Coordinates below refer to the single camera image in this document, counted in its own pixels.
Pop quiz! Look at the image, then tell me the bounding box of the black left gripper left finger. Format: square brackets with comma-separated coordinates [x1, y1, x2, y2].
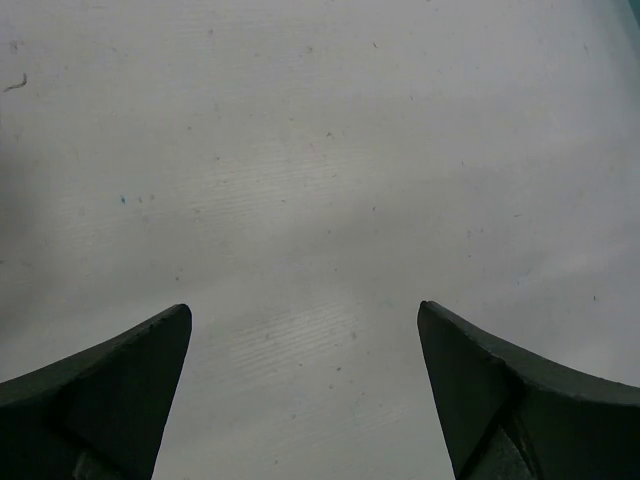
[1, 304, 192, 479]

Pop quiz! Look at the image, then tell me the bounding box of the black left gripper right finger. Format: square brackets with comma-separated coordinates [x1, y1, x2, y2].
[417, 301, 639, 479]

